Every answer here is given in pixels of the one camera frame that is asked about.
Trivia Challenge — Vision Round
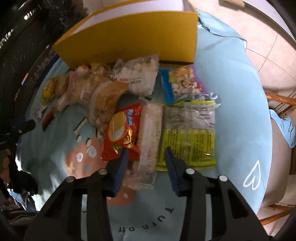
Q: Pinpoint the yellow cardboard box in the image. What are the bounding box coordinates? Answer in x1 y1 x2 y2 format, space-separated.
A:
53 1 199 68

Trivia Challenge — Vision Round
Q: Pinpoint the clear white ball snack bag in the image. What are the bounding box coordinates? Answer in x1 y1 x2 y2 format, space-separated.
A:
112 54 159 96

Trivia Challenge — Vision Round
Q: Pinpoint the kraft nut snack bag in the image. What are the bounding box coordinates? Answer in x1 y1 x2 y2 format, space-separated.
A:
87 80 128 133

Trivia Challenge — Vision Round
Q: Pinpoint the blue purple marshmallow packet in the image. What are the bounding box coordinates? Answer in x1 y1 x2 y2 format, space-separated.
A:
159 64 208 104

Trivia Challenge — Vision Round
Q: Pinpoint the clear rice cracker packet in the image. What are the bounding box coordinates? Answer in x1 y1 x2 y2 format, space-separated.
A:
123 99 163 190

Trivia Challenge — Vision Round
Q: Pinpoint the red snack bar packet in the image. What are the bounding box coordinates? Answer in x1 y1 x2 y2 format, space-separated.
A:
42 108 55 132

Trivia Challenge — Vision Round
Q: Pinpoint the yellow green noodle packet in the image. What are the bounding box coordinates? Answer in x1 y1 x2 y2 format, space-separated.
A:
157 100 216 171

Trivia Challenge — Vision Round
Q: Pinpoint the light blue printed cloth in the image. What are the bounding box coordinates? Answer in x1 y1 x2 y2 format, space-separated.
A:
20 11 272 240

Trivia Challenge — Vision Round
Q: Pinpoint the yellow cake snack packet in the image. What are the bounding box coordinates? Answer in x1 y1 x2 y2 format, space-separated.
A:
40 76 60 105

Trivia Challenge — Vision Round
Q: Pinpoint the brown peanut snack bag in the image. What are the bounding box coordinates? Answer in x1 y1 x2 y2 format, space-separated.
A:
56 71 110 112

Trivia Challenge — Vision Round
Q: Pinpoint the red chip packet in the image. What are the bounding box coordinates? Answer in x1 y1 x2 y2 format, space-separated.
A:
101 102 142 162

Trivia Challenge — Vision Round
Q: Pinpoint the dark carved wooden furniture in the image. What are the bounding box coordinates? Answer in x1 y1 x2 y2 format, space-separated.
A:
0 0 93 144

